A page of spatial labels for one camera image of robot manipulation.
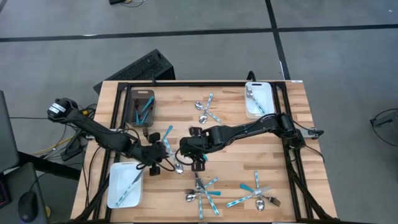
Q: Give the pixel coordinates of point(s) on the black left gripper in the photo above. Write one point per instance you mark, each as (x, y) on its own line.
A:
(146, 154)

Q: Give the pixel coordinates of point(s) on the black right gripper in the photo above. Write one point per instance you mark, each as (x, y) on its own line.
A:
(203, 144)

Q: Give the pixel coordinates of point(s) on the white plastic bin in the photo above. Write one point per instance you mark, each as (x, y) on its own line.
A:
(265, 93)
(119, 177)

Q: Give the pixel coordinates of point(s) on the dark grey plastic bin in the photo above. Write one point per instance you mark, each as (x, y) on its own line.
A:
(130, 96)

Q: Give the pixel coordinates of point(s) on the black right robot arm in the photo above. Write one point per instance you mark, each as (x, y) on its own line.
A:
(248, 127)

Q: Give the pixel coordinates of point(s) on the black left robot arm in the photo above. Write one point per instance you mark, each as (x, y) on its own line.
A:
(93, 129)

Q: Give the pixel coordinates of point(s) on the black power strip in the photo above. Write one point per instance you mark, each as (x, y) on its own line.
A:
(71, 149)

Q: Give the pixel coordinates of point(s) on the black stand beam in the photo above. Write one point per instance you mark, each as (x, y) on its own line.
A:
(49, 165)

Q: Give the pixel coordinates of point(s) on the black computer mouse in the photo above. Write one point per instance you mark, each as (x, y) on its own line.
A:
(27, 205)

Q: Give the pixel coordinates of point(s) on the grey monitor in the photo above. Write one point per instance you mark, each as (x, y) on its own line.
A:
(7, 133)

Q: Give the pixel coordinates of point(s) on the black table frame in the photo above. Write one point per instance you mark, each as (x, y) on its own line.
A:
(202, 84)

